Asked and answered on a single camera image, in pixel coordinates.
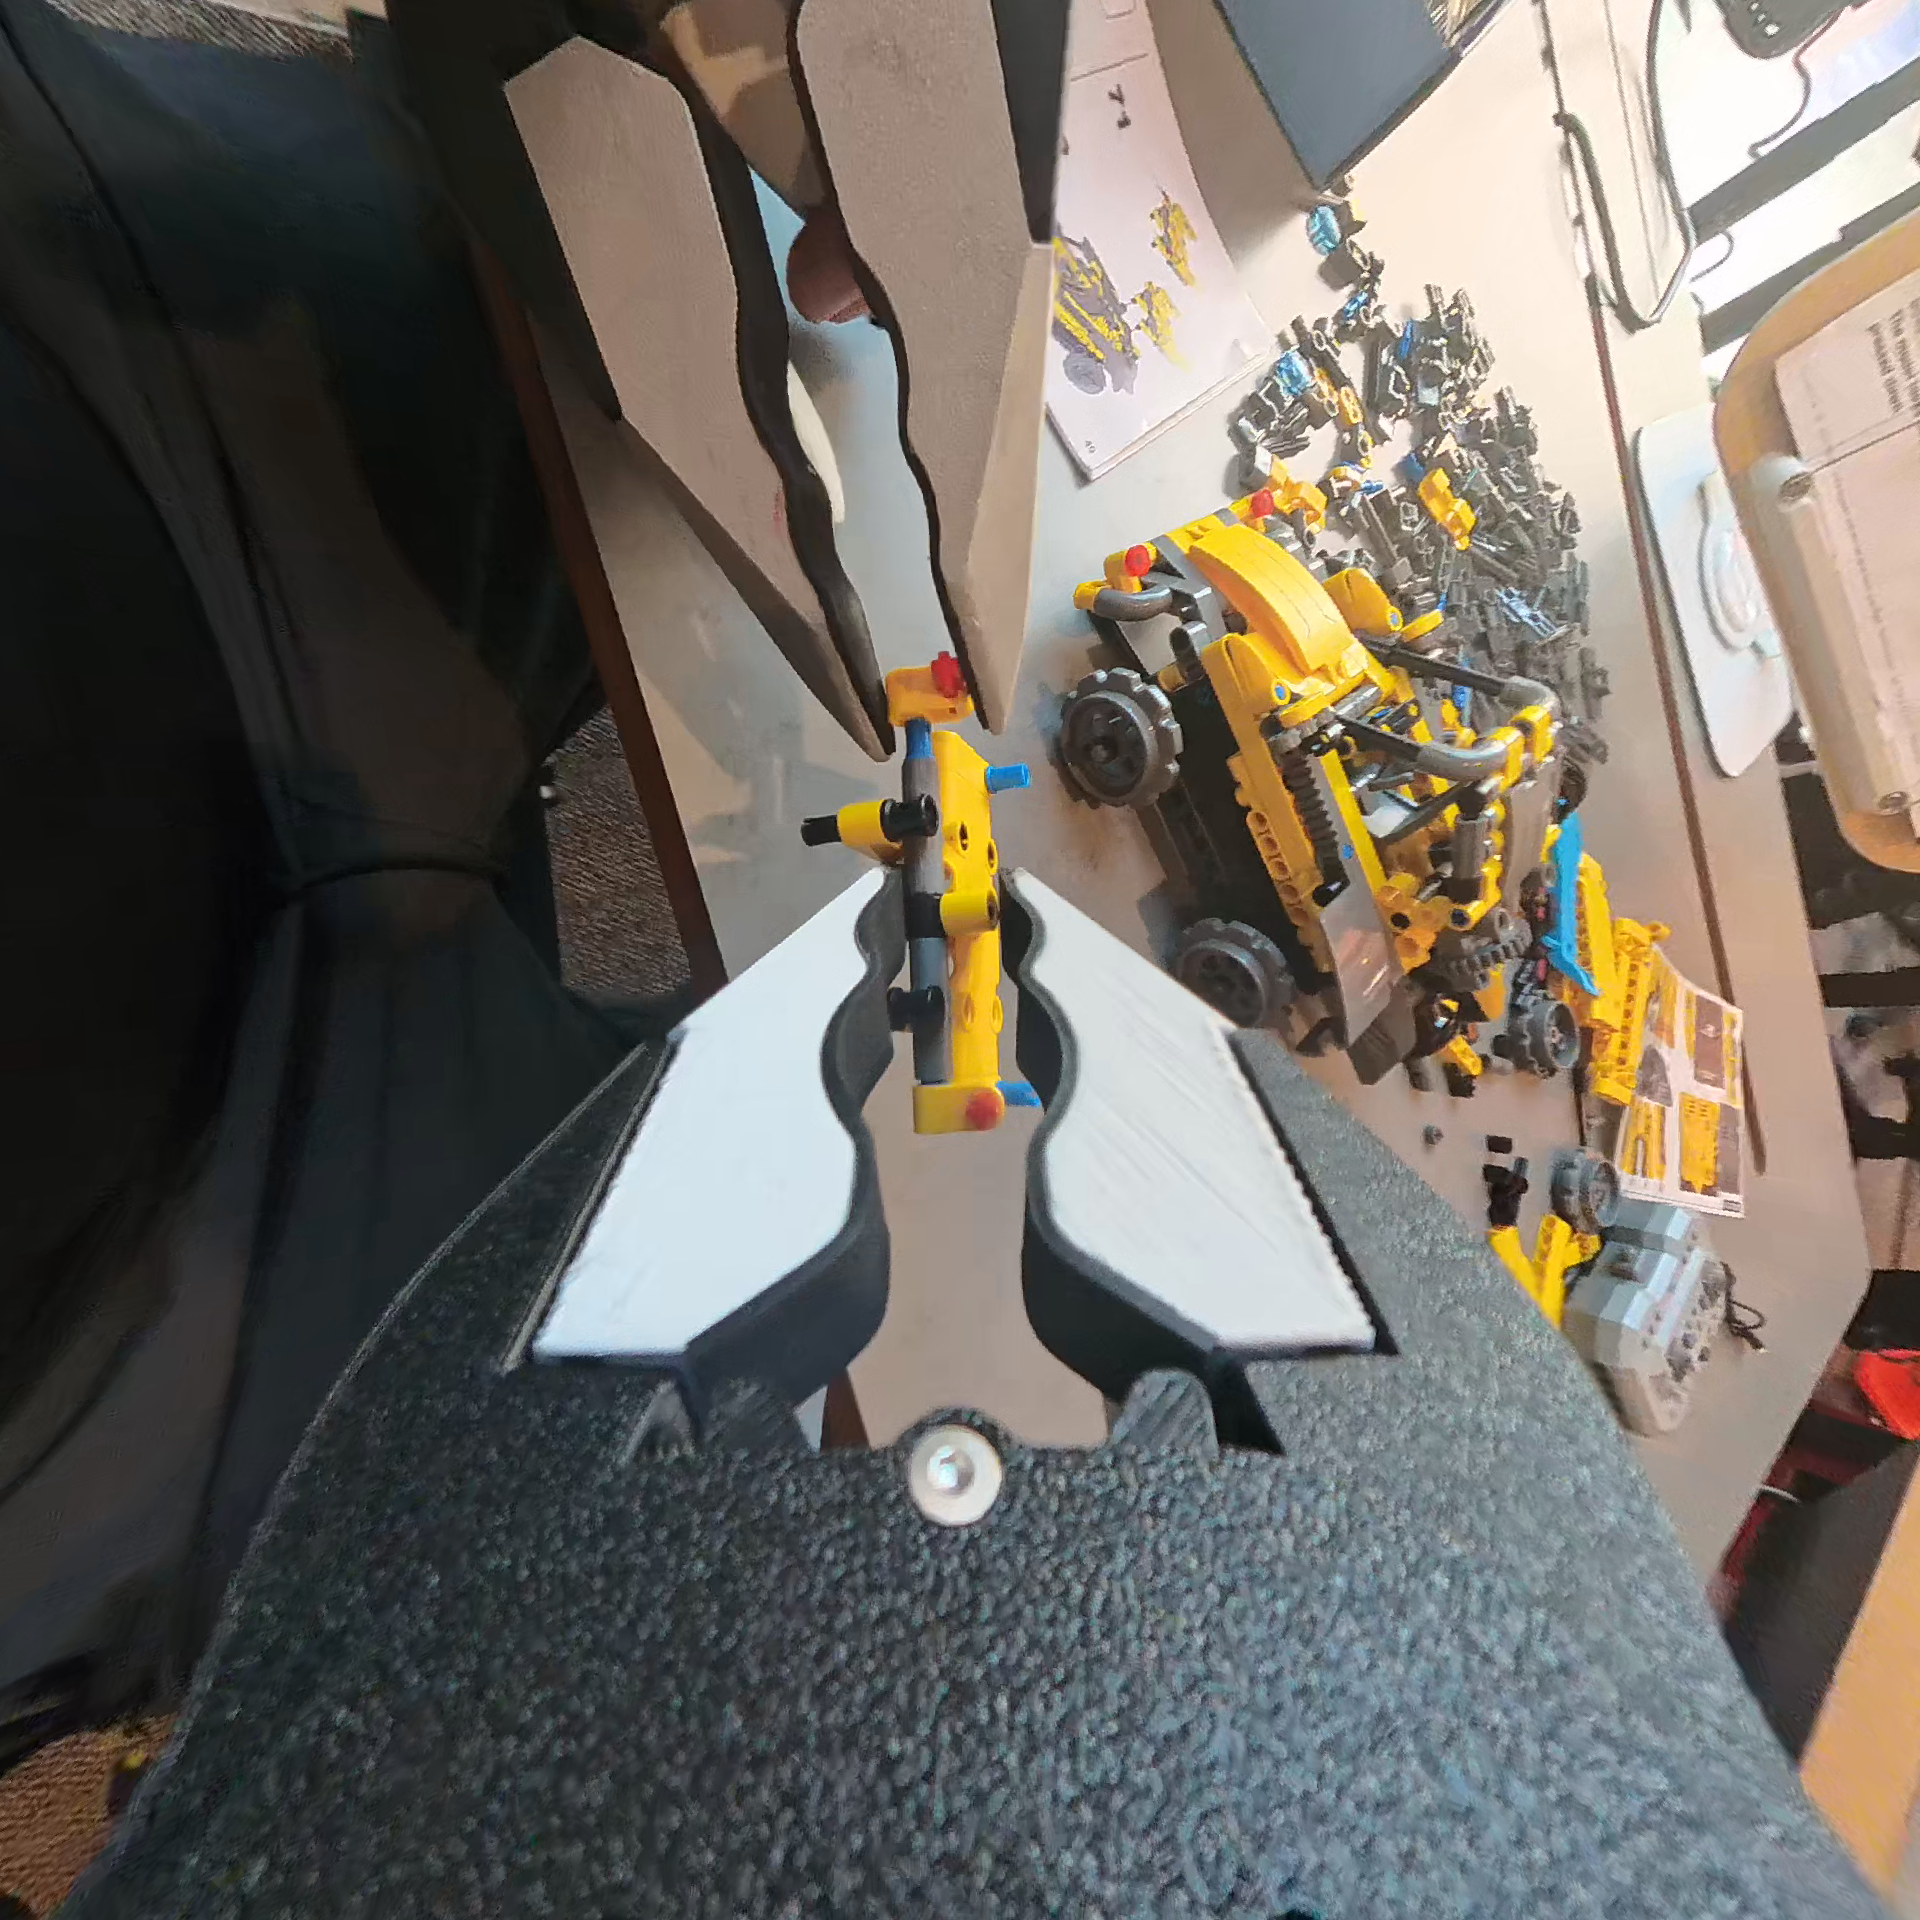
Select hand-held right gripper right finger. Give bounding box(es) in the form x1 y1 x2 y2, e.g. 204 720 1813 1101
996 865 1383 1454

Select blue brick panel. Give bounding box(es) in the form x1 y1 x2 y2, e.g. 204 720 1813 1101
1537 809 1607 998

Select brick instruction booklet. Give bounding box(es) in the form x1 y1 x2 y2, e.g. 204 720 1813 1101
1043 30 1277 481

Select yellow toy brick car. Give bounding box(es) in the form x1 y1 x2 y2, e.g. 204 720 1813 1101
1057 502 1593 1087

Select yellow sticker sheet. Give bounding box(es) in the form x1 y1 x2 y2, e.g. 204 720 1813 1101
1612 959 1749 1221

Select pile of dark small bricks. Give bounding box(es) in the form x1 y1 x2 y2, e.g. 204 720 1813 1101
1229 200 1614 707

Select person's dark clothed body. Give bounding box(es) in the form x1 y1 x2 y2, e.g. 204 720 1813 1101
0 0 663 1727

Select wooden board with printed sheet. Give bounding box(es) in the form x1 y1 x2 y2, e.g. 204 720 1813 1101
1710 211 1920 857

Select cluster of yellow beams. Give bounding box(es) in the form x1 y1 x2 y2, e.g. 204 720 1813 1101
1559 855 1674 1104

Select dark blue cardboard box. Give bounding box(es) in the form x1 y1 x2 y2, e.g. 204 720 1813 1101
1206 0 1509 189

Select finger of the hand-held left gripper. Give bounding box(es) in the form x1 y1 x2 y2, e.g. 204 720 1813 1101
498 32 897 758
791 0 1075 733

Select grey desk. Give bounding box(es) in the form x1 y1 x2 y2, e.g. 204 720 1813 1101
479 0 1876 1576

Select yellow beam assembly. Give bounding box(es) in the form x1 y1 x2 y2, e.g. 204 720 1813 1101
1486 1207 1604 1328

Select person's left hand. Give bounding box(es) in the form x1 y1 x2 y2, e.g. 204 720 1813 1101
787 211 876 328

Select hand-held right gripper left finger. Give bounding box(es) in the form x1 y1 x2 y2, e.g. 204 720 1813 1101
530 870 909 1449

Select black cable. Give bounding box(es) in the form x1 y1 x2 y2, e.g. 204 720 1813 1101
1551 0 1706 328

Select grey brick battery box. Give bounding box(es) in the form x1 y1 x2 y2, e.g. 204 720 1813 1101
1559 1199 1734 1440

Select yellow brick subassembly blue pins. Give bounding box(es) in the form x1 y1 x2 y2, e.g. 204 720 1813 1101
803 726 1044 1097

